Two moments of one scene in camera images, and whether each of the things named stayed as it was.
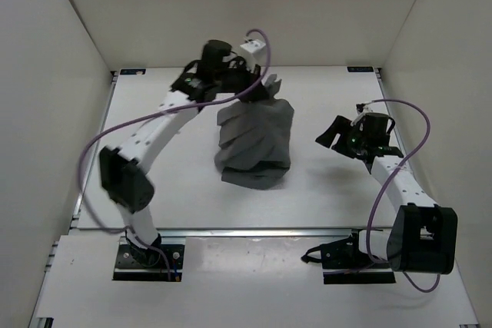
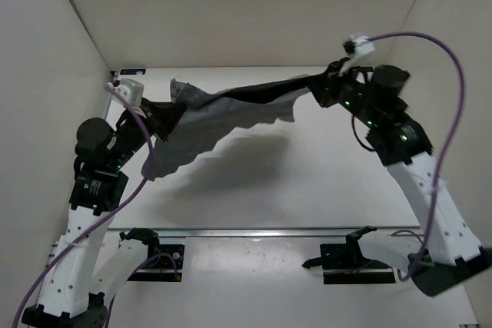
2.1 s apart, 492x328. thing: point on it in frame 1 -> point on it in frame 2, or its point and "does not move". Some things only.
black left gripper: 254,74 -> 167,114
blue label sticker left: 132,71 does not move
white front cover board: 234,280 does not move
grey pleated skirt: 255,142 -> 209,120
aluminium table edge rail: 237,232 does not move
